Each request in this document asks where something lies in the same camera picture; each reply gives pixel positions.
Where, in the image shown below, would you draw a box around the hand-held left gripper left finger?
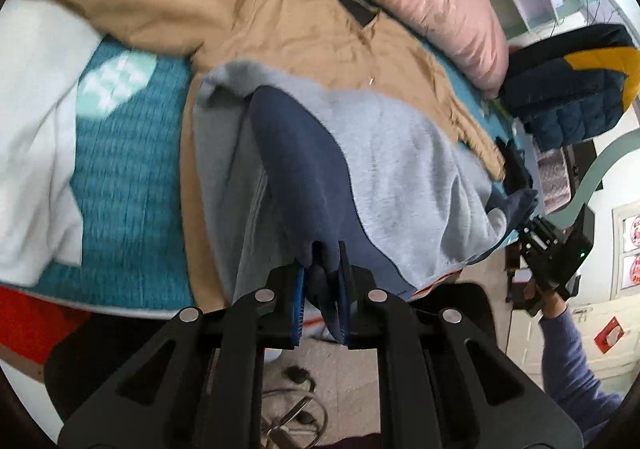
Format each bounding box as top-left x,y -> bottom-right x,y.
57,266 -> 308,449

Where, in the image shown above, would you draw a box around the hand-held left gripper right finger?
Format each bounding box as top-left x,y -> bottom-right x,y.
337,241 -> 585,449

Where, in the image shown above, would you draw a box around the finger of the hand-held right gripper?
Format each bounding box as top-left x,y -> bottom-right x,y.
520,239 -> 551,271
519,216 -> 555,242

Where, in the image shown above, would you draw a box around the grey navy baseball jacket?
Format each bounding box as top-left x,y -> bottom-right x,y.
192,60 -> 538,325

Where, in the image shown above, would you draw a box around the person's right forearm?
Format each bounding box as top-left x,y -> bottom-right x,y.
540,306 -> 626,430

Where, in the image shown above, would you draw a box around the dark folded clothes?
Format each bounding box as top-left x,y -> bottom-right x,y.
495,138 -> 533,194

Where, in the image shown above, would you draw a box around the person's right hand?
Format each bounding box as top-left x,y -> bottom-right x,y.
537,285 -> 568,319

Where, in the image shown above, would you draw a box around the floral pink cover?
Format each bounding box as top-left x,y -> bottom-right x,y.
537,146 -> 576,214

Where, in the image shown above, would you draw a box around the navy yellow puffer jacket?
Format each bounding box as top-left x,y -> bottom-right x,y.
500,24 -> 640,150

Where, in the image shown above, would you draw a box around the red box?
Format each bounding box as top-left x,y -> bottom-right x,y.
0,286 -> 96,365

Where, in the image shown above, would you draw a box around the white smiley print pillow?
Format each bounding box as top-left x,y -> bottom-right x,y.
0,94 -> 86,287

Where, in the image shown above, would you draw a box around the white framed wall picture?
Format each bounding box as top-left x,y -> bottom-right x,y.
614,204 -> 640,291

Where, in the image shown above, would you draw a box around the teal bunk bed frame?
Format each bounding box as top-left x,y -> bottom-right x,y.
520,0 -> 640,227

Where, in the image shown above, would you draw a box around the red wall sign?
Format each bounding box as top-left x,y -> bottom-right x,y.
595,321 -> 623,355

